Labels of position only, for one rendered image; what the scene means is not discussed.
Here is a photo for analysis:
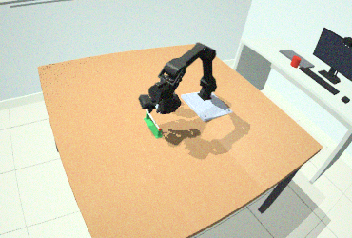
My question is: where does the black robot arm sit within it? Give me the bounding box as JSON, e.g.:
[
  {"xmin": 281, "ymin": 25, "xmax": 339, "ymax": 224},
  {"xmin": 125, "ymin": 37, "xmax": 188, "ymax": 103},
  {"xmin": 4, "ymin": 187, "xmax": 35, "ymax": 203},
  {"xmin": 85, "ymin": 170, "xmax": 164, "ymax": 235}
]
[{"xmin": 148, "ymin": 42, "xmax": 217, "ymax": 114}]

